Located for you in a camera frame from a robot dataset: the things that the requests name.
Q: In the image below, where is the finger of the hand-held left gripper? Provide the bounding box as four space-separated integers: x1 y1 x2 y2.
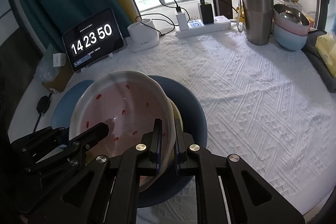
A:
25 151 88 174
68 122 110 155

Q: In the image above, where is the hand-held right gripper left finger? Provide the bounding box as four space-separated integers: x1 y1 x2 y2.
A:
28 118 163 224

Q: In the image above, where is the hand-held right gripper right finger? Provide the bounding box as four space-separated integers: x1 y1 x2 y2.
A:
173 118 306 224

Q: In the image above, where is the pale yellow bowl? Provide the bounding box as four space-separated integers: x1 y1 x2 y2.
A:
167 98 184 161

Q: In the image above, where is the large blue plate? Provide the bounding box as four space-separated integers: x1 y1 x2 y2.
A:
51 80 95 135

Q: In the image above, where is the dark blue bowl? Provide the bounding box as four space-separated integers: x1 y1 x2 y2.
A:
136 75 208 209

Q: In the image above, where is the pink watermelon pattern bowl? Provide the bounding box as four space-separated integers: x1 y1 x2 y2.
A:
69 70 174 193

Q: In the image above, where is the black round puck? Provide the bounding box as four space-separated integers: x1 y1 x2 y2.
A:
37 95 50 115

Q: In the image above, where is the cardboard box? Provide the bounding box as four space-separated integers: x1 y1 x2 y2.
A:
42 64 74 93

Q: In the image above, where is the white textured tablecloth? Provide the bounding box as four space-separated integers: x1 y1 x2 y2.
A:
71 17 334 224

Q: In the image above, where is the small white box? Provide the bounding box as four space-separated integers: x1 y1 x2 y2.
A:
52 53 66 68

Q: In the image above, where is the clear plastic bag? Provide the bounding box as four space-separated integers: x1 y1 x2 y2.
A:
34 43 69 83

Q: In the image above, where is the tablet with clock display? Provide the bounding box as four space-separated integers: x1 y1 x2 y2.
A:
62 7 125 72

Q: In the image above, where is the white desk lamp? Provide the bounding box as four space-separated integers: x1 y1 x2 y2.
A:
87 0 160 52

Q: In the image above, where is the white charger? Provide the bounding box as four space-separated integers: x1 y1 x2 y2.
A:
175 7 189 30

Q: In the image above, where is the white power strip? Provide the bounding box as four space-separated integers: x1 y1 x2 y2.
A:
175 15 231 39

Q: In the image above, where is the black charger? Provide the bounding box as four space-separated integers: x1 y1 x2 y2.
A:
197 2 214 24

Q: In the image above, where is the grey tray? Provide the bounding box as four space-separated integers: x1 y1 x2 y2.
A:
302 28 336 93

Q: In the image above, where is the stainless steel bowl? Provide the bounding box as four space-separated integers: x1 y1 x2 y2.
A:
273 4 310 26

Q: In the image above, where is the yellow tissue pack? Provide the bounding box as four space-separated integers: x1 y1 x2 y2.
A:
315 31 336 69

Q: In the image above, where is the black puck cable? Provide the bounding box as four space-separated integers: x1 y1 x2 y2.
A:
31 112 44 134

